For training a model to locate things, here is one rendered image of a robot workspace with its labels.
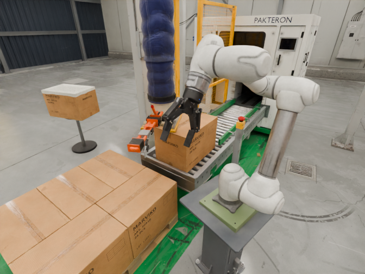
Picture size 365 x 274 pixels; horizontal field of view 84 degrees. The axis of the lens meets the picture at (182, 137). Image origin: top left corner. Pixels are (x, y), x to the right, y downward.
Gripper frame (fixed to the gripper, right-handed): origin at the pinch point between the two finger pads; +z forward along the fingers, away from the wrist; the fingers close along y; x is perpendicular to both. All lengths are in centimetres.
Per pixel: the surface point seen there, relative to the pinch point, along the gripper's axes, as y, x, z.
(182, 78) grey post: -279, -311, -115
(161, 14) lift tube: -15, -64, -68
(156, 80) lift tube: -34, -71, -31
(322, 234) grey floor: -201, 44, 46
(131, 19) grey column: -56, -191, -105
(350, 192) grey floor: -277, 51, -2
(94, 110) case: -80, -260, 18
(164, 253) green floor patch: -91, -49, 108
